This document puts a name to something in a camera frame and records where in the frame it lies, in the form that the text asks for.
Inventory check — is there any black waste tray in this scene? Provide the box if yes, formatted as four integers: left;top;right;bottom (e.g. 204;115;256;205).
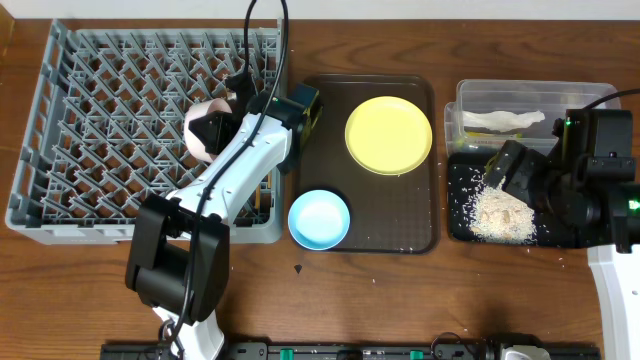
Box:
447;153;579;249

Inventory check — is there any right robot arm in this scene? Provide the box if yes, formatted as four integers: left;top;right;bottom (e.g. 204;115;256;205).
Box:
484;107;639;359

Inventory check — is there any grey plastic dish rack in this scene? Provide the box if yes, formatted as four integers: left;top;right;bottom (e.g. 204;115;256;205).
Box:
5;21;281;245

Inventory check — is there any clear plastic bin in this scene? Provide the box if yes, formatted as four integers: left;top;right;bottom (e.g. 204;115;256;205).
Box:
444;79;617;156

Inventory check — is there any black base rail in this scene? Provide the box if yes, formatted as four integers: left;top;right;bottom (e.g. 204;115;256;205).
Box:
99;332;601;360

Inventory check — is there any pile of rice waste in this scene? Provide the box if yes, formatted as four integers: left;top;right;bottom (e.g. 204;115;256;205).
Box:
465;187;536;244

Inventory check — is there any dark brown serving tray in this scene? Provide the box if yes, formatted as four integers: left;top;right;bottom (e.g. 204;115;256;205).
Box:
296;74;440;254

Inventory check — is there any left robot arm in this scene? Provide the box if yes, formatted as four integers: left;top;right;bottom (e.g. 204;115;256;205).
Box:
123;84;322;359

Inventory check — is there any light blue bowl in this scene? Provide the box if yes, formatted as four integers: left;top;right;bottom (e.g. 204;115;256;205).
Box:
288;190;351;251

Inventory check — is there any yellow round plate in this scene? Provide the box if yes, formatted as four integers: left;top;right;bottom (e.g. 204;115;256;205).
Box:
344;96;434;176

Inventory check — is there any pink bowl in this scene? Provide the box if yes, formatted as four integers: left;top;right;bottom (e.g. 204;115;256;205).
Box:
183;98;232;163

